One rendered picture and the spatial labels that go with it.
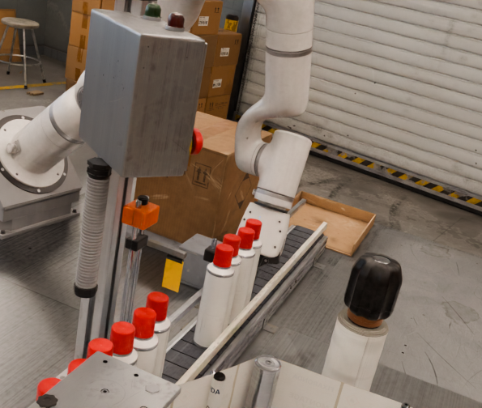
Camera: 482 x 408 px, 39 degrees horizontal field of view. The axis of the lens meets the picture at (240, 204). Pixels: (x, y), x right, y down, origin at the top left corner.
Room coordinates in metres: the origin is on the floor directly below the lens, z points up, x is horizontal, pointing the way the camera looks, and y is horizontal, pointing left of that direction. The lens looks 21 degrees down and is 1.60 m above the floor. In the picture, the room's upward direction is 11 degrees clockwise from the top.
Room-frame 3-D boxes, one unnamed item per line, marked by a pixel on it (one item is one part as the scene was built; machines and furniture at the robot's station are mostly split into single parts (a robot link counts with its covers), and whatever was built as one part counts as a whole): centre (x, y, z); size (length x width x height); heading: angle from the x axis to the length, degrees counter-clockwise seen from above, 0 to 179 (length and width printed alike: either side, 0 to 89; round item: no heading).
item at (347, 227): (1.94, -0.26, 0.85); 0.30 x 0.26 x 0.04; 161
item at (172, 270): (0.95, 0.08, 1.09); 0.03 x 0.01 x 0.06; 71
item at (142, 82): (0.92, 0.17, 1.38); 0.17 x 0.10 x 0.19; 36
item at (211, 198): (1.73, 0.11, 0.99); 0.30 x 0.24 x 0.27; 160
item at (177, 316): (1.28, 0.00, 0.96); 1.07 x 0.01 x 0.01; 161
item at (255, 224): (1.25, -0.03, 0.98); 0.05 x 0.05 x 0.20
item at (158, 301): (0.89, 0.09, 0.98); 0.05 x 0.05 x 0.20
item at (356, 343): (0.98, -0.24, 1.03); 0.09 x 0.09 x 0.30
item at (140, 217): (0.95, 0.12, 1.05); 0.10 x 0.04 x 0.33; 71
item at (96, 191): (0.87, 0.20, 1.18); 0.04 x 0.04 x 0.21
